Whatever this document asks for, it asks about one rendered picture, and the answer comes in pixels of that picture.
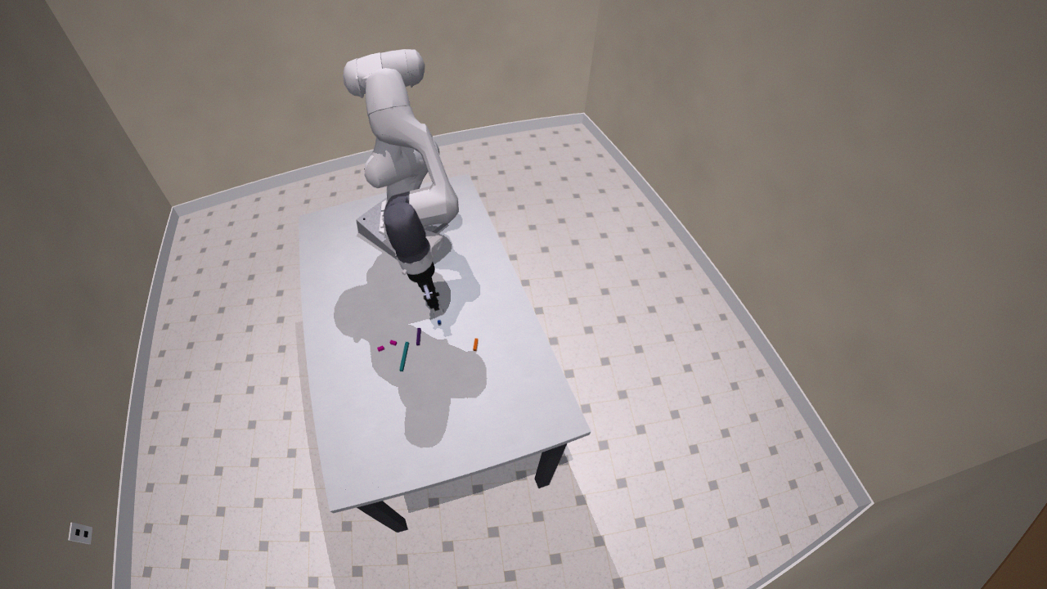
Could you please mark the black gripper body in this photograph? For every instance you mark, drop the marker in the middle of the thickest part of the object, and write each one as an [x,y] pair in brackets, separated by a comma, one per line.
[423,278]

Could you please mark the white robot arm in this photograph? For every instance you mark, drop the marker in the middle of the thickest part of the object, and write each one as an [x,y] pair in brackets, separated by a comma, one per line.
[392,121]

